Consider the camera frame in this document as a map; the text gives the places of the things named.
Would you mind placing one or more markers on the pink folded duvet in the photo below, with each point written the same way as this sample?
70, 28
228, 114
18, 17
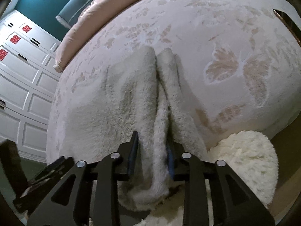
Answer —
90, 22

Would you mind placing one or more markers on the teal upholstered headboard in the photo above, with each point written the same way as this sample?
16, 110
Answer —
70, 13

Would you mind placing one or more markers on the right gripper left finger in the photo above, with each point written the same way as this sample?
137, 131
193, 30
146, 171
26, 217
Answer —
89, 191

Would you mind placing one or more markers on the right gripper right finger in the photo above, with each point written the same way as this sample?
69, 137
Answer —
214, 193

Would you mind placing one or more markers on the cream knit sweater black hearts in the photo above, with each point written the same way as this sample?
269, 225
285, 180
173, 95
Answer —
141, 93

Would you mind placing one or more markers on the black smartphone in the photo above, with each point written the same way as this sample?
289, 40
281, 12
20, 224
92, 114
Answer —
290, 24

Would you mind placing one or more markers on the pink butterfly bed cover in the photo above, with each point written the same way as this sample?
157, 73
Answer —
238, 65

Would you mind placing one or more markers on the white panelled wardrobe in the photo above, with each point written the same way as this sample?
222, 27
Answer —
28, 84

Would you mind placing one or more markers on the white fluffy rug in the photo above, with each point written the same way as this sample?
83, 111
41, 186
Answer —
250, 154

